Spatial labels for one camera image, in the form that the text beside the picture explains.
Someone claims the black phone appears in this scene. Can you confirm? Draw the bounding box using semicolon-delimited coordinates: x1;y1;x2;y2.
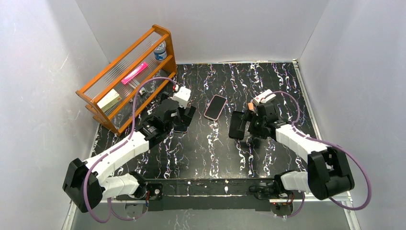
173;106;196;133

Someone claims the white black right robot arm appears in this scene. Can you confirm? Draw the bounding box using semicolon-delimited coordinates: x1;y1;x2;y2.
238;103;355;200

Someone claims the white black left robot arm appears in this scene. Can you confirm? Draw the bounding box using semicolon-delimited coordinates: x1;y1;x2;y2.
62;87;196;213

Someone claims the phone in pink case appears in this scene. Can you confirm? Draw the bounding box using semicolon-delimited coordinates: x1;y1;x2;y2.
204;95;227;121

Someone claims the orange white marker tube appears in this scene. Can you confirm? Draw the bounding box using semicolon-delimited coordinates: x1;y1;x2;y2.
247;103;256;113

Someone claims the white red box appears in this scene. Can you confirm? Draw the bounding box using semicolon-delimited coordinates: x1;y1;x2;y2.
258;89;275;100

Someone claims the small item on lower shelf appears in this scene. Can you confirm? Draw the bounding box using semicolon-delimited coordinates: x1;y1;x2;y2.
139;87;147;95

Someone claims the pink flat box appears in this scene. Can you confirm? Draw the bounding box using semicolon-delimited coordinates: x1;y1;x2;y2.
121;62;148;85

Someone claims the white blue round jar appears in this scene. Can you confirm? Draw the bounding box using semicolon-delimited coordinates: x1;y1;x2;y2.
153;41;167;61

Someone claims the orange wooden shelf rack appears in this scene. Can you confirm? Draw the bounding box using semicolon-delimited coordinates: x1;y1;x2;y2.
76;24;177;135

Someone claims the cream green box on shelf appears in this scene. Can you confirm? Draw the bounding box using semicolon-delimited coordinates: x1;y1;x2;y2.
97;89;122;112

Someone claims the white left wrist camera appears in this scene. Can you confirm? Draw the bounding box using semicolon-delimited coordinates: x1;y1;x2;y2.
172;85;191;108

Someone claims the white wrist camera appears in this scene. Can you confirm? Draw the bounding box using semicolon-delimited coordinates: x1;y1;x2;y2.
172;85;191;108
253;93;276;106

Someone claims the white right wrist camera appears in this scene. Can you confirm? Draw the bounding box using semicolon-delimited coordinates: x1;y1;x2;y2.
253;93;276;106

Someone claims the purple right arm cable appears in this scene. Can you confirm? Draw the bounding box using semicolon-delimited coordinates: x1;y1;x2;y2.
270;91;372;219

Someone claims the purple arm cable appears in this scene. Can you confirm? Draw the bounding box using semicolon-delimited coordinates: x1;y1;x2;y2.
82;77;178;223
270;91;372;219

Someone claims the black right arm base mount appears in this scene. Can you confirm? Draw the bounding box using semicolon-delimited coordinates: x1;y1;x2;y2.
248;182;278;200

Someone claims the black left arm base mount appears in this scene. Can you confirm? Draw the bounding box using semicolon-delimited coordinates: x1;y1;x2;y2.
146;183;163;201

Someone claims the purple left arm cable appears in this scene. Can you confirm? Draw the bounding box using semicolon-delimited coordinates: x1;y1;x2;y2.
82;77;178;223

